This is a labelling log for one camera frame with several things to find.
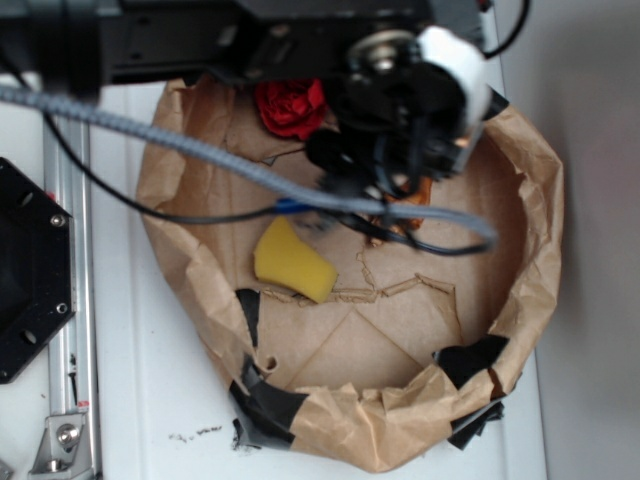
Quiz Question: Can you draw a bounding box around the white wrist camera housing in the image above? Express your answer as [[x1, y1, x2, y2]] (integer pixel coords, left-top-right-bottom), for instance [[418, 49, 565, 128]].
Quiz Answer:
[[417, 26, 492, 128]]

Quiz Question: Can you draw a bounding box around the yellow sponge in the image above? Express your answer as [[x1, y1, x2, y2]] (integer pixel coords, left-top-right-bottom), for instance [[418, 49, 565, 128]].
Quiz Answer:
[[254, 216, 338, 303]]

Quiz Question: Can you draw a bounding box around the grey braided cable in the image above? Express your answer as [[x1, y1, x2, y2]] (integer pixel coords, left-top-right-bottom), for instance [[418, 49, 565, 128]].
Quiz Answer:
[[0, 83, 499, 251]]

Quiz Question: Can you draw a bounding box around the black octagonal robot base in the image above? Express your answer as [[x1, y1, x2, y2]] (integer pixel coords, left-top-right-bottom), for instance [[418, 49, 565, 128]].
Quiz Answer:
[[1, 158, 74, 385]]

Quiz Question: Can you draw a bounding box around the thin black cable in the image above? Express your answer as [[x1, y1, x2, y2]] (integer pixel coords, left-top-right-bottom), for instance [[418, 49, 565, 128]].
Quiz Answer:
[[41, 109, 496, 257]]

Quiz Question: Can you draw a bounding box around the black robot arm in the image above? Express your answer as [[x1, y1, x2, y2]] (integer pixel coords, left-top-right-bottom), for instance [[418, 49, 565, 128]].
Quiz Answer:
[[1, 1, 491, 196]]

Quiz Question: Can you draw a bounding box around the brown conch seashell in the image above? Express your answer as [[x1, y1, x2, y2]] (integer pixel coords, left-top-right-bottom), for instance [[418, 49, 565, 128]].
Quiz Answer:
[[367, 175, 434, 248]]

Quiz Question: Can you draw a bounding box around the aluminium extrusion rail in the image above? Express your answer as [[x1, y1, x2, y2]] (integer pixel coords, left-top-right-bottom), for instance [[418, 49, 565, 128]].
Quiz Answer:
[[27, 114, 103, 480]]

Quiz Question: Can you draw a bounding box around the brown paper bag basin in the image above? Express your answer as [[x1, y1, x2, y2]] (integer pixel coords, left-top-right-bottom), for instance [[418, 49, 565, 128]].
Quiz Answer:
[[145, 106, 564, 473]]

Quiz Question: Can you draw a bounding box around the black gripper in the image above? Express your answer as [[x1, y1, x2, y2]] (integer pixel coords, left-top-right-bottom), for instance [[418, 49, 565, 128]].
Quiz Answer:
[[305, 60, 473, 199]]

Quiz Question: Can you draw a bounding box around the red paper ball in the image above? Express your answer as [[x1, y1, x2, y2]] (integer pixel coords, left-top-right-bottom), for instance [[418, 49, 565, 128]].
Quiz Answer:
[[254, 79, 328, 141]]

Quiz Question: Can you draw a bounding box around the silver corner bracket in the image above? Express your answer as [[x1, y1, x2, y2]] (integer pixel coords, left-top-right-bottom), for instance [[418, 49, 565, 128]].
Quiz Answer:
[[28, 413, 93, 479]]

